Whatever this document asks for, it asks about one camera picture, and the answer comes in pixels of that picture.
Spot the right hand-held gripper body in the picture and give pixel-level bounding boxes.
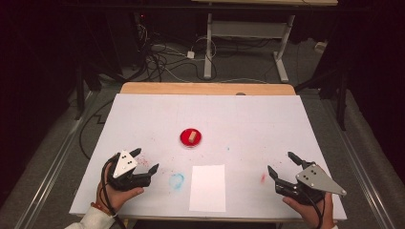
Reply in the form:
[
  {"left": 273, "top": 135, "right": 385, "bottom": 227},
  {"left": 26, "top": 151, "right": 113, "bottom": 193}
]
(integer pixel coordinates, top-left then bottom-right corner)
[{"left": 274, "top": 160, "right": 348, "bottom": 205}]

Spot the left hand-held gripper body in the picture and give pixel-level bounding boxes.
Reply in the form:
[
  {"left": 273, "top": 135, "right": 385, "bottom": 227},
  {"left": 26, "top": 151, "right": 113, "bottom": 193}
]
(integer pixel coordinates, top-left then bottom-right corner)
[{"left": 106, "top": 150, "right": 153, "bottom": 192}]

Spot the round red ink pad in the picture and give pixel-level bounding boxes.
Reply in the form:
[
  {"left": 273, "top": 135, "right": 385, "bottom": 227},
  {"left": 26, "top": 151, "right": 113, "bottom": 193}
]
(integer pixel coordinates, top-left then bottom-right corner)
[{"left": 179, "top": 128, "right": 203, "bottom": 150}]

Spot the person's right hand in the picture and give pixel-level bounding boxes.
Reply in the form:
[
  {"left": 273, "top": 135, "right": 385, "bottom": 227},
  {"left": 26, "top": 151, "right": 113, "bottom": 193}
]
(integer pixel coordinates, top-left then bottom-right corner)
[{"left": 282, "top": 192, "right": 335, "bottom": 229}]

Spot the person's left hand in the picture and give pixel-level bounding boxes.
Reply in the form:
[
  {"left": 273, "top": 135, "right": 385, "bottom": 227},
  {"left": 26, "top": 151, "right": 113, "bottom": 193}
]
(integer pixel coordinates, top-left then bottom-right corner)
[{"left": 95, "top": 160, "right": 145, "bottom": 214}]

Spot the white paper sheet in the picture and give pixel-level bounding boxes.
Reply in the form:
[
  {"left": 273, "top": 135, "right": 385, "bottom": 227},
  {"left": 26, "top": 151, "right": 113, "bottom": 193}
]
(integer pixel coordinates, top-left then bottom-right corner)
[{"left": 188, "top": 163, "right": 227, "bottom": 214}]

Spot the large white board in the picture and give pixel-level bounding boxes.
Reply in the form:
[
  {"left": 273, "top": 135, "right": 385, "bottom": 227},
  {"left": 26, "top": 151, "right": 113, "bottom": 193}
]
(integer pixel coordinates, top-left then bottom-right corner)
[{"left": 69, "top": 93, "right": 348, "bottom": 222}]

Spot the black stand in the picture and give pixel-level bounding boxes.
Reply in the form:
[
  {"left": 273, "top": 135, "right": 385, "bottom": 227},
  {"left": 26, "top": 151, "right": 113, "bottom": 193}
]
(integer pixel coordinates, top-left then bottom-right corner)
[{"left": 74, "top": 61, "right": 88, "bottom": 121}]

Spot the wooden table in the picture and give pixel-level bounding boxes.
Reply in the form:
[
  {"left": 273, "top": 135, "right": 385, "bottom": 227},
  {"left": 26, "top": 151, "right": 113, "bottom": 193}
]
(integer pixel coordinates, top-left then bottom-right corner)
[{"left": 119, "top": 81, "right": 297, "bottom": 96}]

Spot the white power strip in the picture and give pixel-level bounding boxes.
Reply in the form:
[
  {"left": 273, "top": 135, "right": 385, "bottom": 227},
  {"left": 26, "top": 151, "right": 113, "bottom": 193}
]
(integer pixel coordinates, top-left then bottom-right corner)
[{"left": 313, "top": 40, "right": 329, "bottom": 53}]

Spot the white metal desk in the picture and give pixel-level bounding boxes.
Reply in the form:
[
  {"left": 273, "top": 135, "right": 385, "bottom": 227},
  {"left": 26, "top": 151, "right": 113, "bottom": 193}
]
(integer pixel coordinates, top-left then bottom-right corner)
[{"left": 190, "top": 0, "right": 339, "bottom": 84}]

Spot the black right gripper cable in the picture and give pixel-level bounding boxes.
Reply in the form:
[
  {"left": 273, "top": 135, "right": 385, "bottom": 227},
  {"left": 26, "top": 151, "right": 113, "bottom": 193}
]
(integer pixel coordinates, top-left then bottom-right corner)
[{"left": 304, "top": 192, "right": 327, "bottom": 229}]

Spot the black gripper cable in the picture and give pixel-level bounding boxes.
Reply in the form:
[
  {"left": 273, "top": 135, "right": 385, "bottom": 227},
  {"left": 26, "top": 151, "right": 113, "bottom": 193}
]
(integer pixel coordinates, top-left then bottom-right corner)
[
  {"left": 304, "top": 192, "right": 327, "bottom": 229},
  {"left": 100, "top": 157, "right": 128, "bottom": 229}
]

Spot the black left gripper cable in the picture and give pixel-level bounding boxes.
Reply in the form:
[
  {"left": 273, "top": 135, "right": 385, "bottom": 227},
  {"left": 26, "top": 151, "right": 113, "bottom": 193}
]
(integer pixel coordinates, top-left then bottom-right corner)
[{"left": 100, "top": 157, "right": 128, "bottom": 229}]

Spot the metal floor rail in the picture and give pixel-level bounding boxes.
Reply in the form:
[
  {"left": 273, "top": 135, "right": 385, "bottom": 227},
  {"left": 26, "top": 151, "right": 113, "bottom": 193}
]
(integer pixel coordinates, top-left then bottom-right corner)
[
  {"left": 320, "top": 98, "right": 396, "bottom": 229},
  {"left": 21, "top": 91, "right": 98, "bottom": 229}
]

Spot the orange bead bracelet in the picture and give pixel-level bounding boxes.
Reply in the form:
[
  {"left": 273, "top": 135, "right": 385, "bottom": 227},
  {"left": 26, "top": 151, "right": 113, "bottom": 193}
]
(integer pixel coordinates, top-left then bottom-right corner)
[{"left": 90, "top": 201, "right": 115, "bottom": 218}]

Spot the black floor cable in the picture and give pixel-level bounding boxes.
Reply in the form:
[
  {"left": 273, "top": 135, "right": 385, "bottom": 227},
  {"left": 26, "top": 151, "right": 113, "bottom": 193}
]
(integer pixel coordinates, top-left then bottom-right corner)
[{"left": 78, "top": 99, "right": 115, "bottom": 160}]

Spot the bundle of black floor cables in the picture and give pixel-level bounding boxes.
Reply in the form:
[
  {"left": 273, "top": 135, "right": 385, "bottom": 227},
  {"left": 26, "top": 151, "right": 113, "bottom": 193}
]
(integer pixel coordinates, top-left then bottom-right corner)
[{"left": 132, "top": 12, "right": 219, "bottom": 83}]

